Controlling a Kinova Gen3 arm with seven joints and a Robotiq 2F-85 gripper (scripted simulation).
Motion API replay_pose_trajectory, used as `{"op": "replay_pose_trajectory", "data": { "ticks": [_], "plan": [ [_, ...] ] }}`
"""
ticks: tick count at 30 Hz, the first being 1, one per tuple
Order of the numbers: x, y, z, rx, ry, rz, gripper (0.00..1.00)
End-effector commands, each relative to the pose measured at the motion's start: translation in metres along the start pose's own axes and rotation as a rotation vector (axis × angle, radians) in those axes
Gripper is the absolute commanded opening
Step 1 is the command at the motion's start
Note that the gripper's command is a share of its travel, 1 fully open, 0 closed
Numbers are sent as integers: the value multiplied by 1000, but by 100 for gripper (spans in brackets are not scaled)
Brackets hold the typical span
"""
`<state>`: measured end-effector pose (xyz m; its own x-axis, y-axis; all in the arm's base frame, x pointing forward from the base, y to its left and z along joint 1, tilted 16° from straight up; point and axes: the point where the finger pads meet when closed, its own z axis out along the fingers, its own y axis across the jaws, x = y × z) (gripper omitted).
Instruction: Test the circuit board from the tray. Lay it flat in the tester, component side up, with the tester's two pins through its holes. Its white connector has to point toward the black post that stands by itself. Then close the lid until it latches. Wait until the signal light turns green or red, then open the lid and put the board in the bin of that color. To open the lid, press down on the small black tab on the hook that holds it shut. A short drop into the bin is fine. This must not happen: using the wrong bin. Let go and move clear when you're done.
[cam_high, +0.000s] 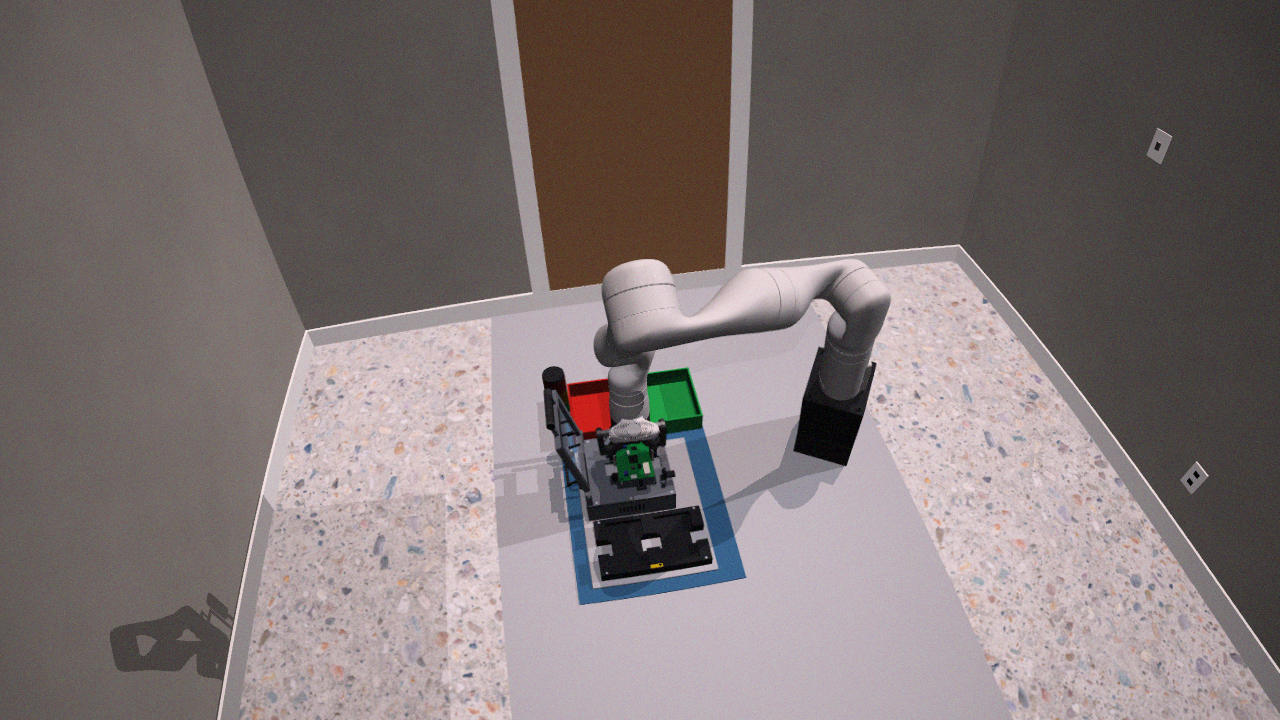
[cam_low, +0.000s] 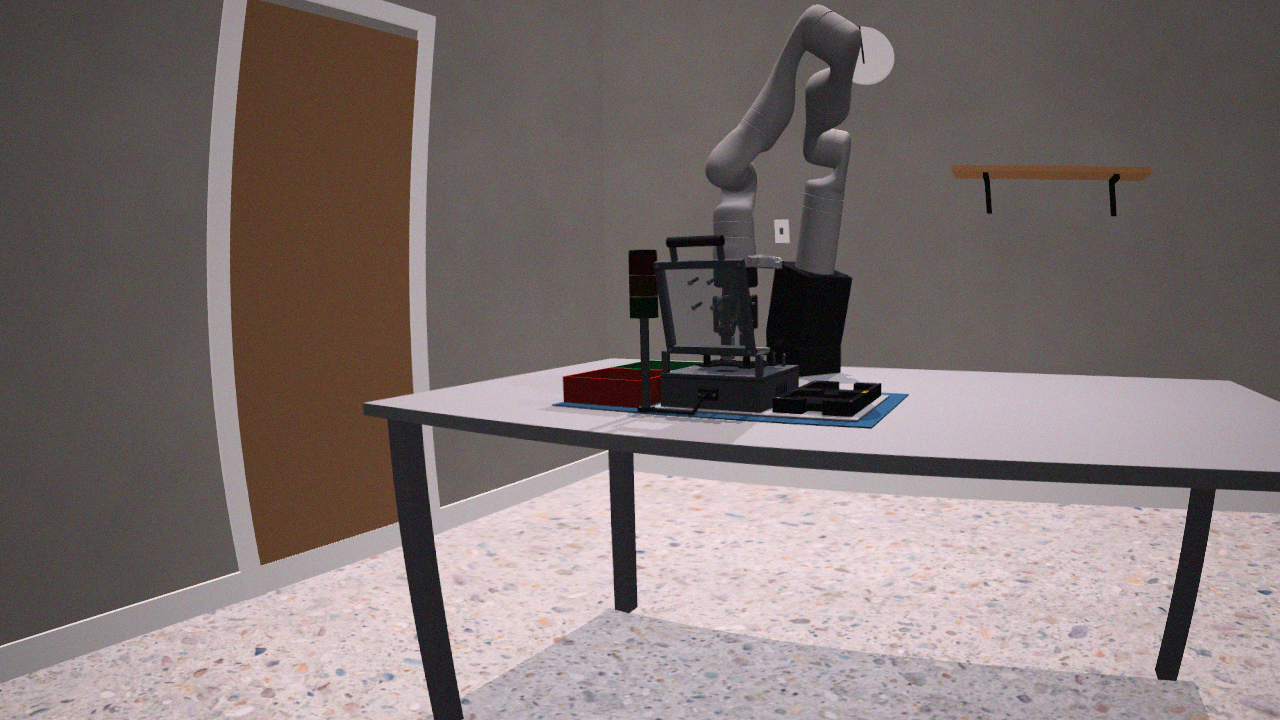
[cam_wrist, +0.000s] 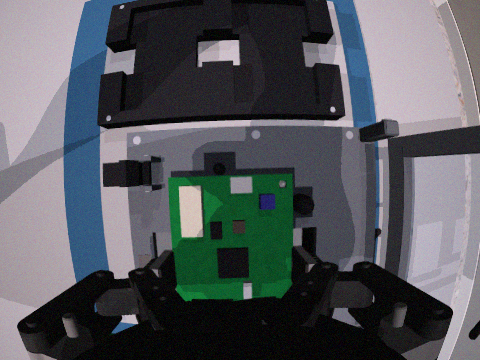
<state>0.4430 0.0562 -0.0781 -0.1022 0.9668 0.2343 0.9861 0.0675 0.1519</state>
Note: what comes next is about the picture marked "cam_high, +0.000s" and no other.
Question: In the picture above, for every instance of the red bin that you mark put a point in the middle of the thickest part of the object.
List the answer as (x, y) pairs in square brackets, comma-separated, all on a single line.
[(590, 405)]

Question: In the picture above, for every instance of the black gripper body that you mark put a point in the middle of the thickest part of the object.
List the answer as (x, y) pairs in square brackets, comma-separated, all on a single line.
[(628, 443)]

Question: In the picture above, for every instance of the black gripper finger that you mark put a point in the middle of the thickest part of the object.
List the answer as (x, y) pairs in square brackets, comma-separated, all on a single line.
[(659, 441), (607, 449)]

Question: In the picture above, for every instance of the green circuit board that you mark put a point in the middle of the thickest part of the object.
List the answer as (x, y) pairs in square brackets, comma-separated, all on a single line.
[(636, 459)]

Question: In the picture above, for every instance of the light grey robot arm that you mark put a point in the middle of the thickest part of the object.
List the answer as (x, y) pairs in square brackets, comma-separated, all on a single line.
[(644, 315)]

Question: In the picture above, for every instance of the green open bin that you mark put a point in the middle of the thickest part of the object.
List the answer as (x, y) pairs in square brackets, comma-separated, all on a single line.
[(672, 396)]

